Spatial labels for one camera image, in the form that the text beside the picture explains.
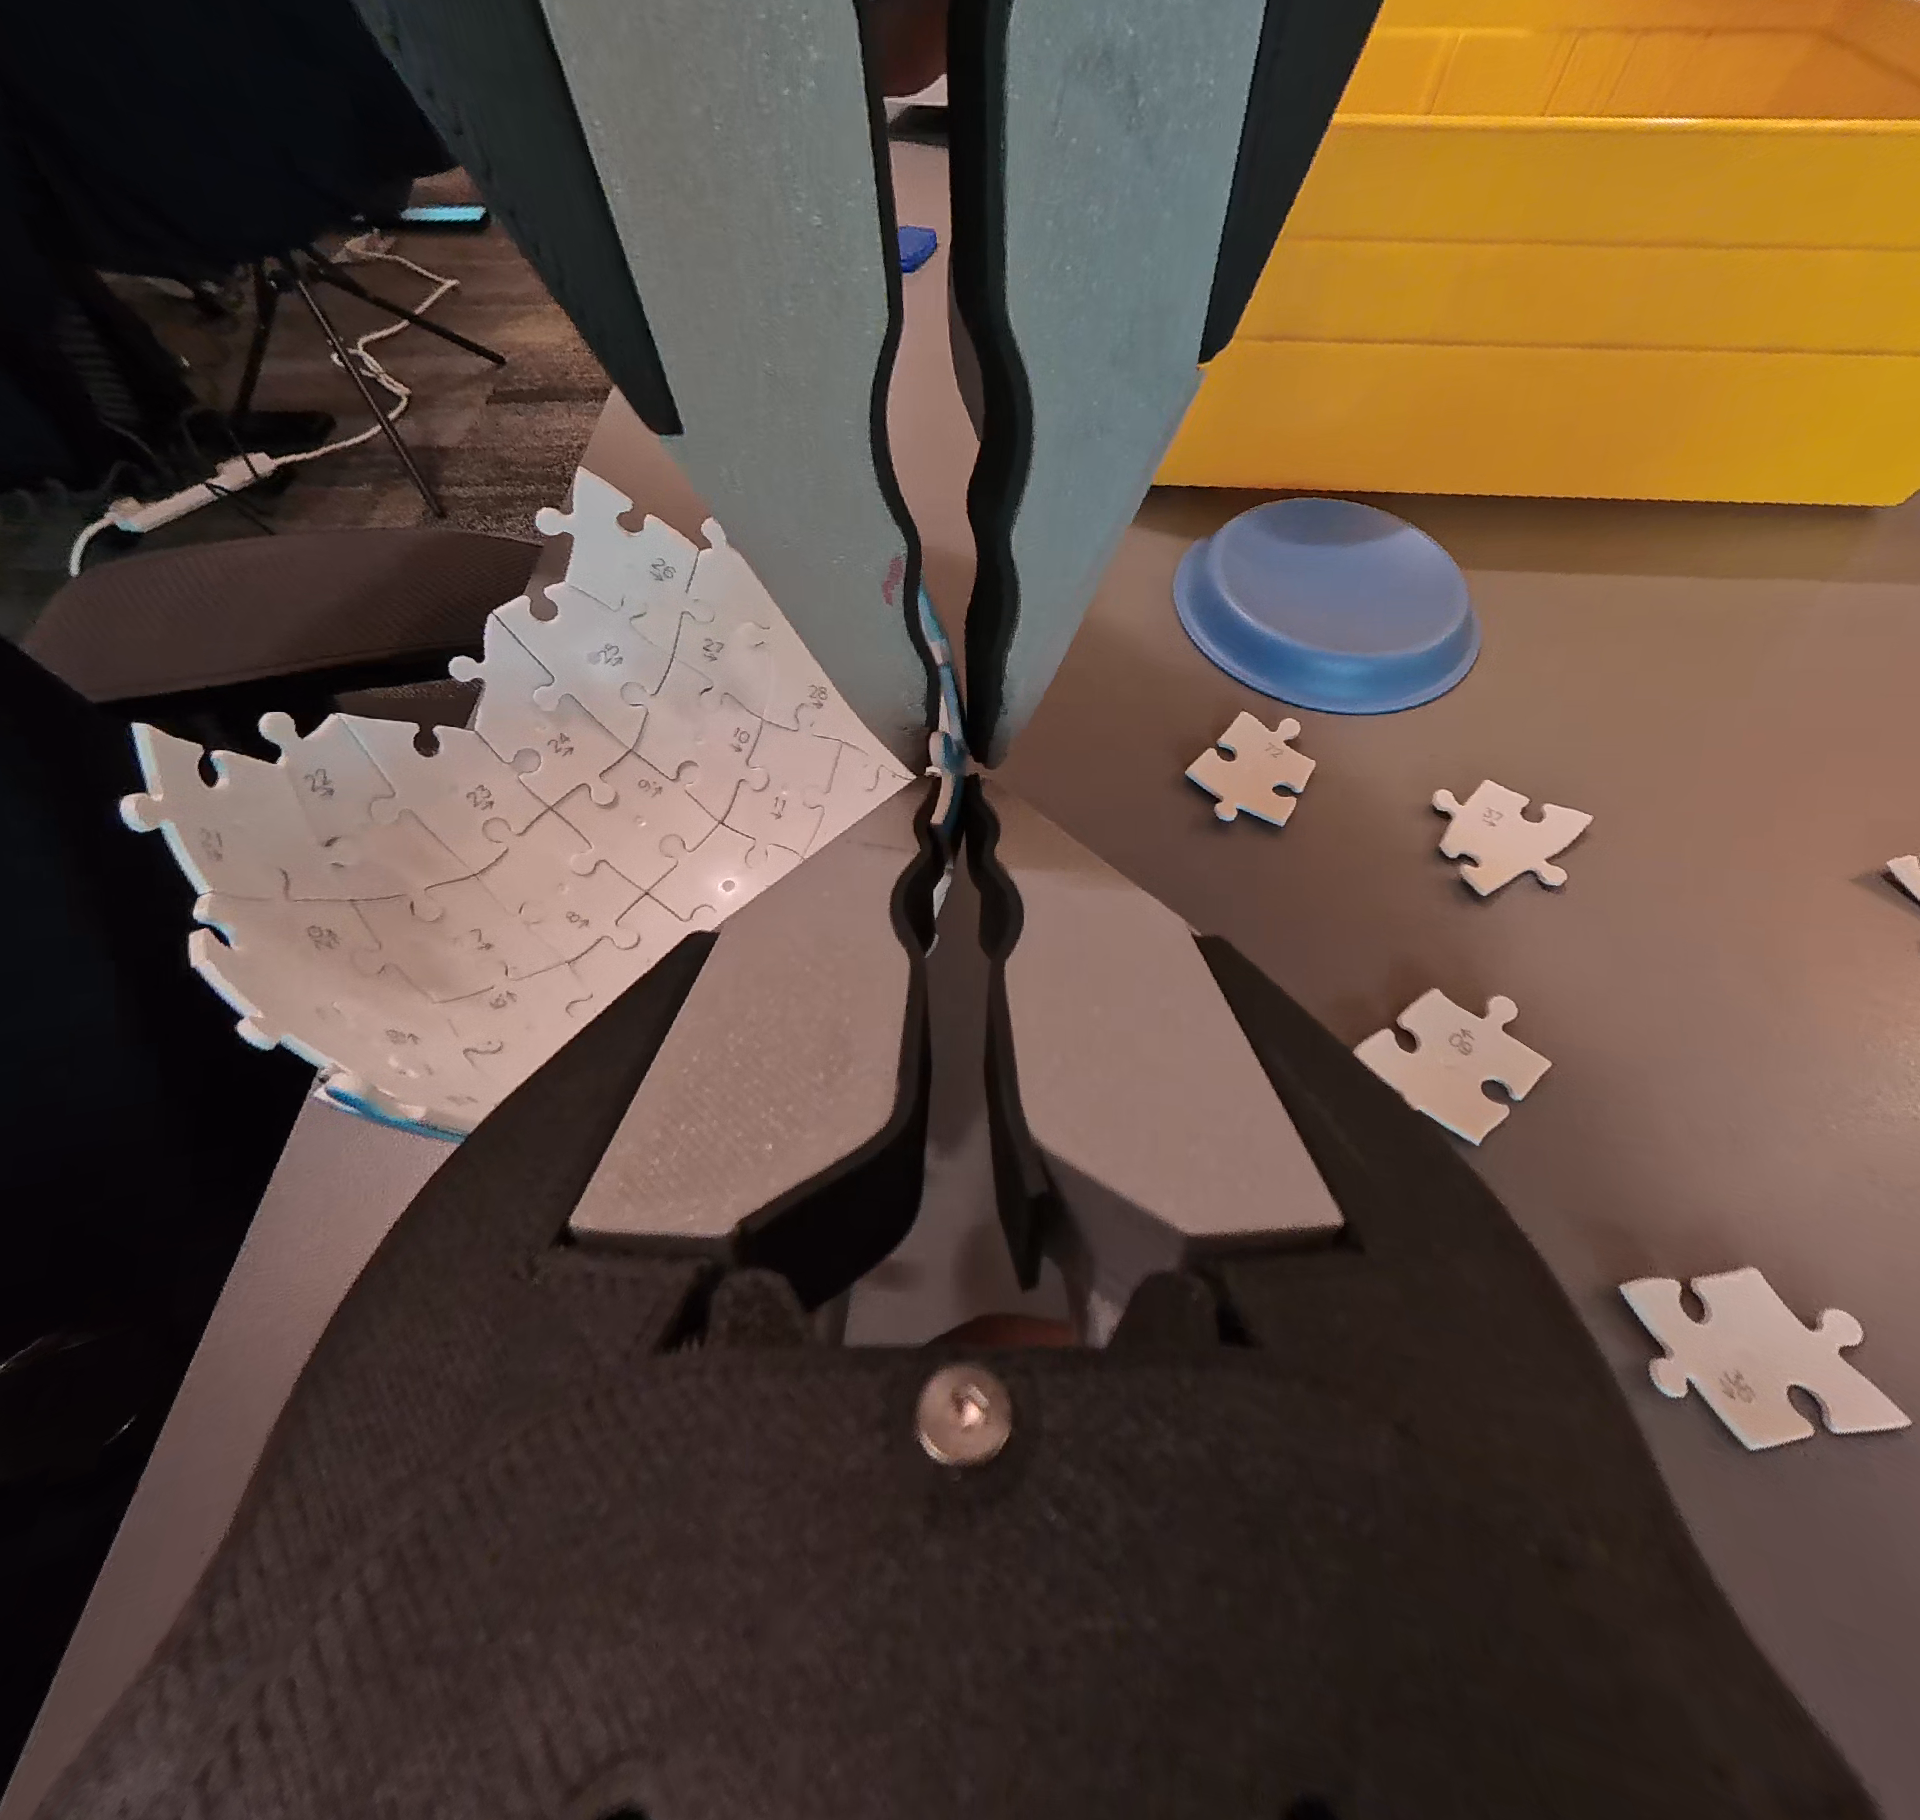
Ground yellow plastic bin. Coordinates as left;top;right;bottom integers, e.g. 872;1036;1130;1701
1148;0;1920;510

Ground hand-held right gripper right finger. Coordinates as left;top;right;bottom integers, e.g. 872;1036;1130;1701
961;783;1345;1314

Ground white puzzle pieces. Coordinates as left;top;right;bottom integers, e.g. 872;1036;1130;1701
1180;709;1920;1454

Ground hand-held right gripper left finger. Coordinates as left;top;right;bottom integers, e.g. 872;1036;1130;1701
566;783;950;1309

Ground white power cable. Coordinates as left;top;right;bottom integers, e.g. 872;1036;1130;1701
64;225;467;579

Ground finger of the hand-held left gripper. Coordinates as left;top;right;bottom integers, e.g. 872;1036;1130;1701
950;0;1310;767
511;0;933;745

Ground blue plastic ball stand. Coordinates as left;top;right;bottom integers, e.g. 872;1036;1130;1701
1172;499;1485;720

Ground grey office chair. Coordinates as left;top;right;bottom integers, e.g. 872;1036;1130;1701
21;527;547;704

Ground person's dark clothed body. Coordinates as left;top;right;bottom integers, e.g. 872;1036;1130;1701
0;635;349;1519

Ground person's left forearm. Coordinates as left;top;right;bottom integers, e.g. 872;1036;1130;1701
0;0;467;277

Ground partly built puzzle ball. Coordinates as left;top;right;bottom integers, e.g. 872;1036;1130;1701
118;469;961;1137

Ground single curved puzzle piece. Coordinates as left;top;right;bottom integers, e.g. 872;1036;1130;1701
919;735;976;921

